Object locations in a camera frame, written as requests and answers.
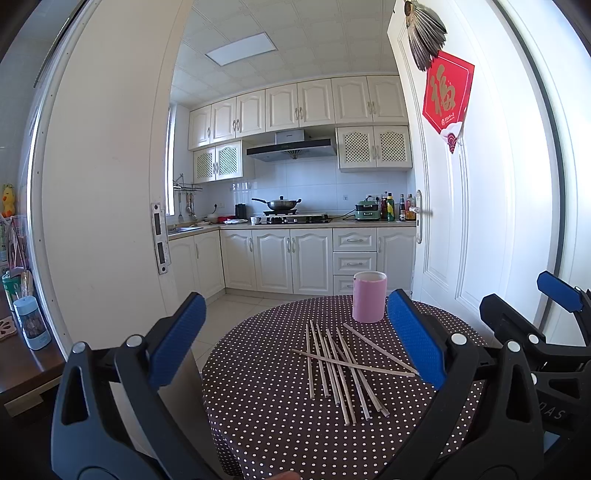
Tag red fu door decoration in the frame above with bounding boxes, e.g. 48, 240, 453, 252
423, 51, 475, 154

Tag feather fan decoration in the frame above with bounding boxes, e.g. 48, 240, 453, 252
404, 1, 447, 71

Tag lower kitchen cabinets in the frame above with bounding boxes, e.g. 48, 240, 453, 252
169, 222, 416, 298

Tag yellow duck toy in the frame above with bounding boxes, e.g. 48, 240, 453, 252
1, 184, 16, 218

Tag kitchen cabinets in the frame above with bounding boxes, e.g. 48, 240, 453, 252
169, 222, 416, 298
187, 75, 413, 183

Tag black wok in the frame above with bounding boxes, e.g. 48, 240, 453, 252
252, 196, 301, 213

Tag range hood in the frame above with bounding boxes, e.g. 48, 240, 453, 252
245, 129, 337, 162

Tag door lock strike plate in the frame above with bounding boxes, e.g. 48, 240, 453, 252
150, 202, 170, 275

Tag brown polka dot tablecloth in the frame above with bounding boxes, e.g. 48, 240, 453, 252
200, 294, 491, 480

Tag gas stove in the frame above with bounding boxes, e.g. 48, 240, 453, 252
262, 210, 332, 225

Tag silver door handle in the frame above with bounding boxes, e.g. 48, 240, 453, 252
408, 190, 432, 245

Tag wooden chopstick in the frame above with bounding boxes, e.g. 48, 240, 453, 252
332, 343, 385, 413
315, 323, 341, 406
325, 329, 356, 426
322, 335, 351, 427
341, 345, 392, 418
337, 327, 370, 420
290, 349, 415, 378
304, 324, 315, 400
310, 321, 329, 398
344, 323, 420, 375

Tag light blue bottle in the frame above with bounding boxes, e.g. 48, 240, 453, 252
13, 296, 51, 351

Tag green electric cooker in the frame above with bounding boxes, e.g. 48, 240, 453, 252
355, 196, 381, 221

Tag ceiling light panel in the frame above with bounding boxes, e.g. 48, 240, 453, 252
205, 32, 276, 67

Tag pink cylindrical utensil holder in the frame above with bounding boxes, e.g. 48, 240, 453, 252
353, 271, 388, 323

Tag upper kitchen cabinets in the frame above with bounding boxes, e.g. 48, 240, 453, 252
187, 75, 413, 183

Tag white open door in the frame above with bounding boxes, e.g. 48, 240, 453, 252
388, 1, 560, 335

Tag green bottle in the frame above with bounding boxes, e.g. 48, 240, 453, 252
386, 193, 396, 222

